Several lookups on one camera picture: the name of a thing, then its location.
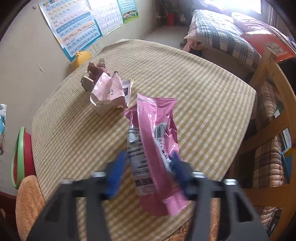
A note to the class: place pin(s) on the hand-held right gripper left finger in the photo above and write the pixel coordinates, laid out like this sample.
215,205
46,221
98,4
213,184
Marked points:
115,176

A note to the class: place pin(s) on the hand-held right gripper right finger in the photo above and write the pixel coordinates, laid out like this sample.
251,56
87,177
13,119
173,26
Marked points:
181,172

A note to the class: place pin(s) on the pink snack wrapper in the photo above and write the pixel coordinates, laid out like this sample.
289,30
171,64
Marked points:
150,139

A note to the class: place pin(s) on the green rimmed red trash bin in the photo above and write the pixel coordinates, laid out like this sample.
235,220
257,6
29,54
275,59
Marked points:
26,157

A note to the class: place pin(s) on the orange blue snack packet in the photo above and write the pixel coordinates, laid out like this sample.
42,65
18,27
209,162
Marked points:
2,129

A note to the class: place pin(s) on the crumpled pink carton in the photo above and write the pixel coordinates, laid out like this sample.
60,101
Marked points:
106,92

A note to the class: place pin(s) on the plaid chair cushion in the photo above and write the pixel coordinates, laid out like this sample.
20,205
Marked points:
268,143

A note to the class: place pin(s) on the tan plush cushion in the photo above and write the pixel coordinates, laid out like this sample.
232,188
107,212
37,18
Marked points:
29,206

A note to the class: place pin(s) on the blue book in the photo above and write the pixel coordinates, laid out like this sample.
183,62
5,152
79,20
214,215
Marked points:
286,162

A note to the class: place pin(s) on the crumpled brown paper ball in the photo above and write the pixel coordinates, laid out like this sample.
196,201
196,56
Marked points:
92,71

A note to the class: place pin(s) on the yellow duck toy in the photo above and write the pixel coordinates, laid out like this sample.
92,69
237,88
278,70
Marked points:
81,59

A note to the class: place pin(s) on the wooden chair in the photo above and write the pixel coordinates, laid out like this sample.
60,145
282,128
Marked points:
277,74

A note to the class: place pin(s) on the bed with plaid blanket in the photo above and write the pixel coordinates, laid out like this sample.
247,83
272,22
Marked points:
219,34

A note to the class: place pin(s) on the red box on rack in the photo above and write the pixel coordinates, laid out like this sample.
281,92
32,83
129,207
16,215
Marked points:
170,19

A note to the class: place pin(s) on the red picture book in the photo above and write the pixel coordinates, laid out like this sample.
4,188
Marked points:
270,46

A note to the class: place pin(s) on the dark metal shelf rack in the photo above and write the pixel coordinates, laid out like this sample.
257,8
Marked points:
175,9

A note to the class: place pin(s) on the pink quilt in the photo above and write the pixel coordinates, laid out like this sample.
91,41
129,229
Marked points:
254,25

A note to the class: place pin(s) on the white wall socket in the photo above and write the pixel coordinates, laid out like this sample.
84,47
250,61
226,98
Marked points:
96,48

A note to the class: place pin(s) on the blue pinyin wall poster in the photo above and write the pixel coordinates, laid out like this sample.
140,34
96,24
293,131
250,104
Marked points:
71,25

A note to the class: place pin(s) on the white chart wall poster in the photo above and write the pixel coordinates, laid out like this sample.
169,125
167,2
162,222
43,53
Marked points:
106,16

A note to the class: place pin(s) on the green chart wall poster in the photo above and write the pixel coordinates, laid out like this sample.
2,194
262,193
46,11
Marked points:
128,10

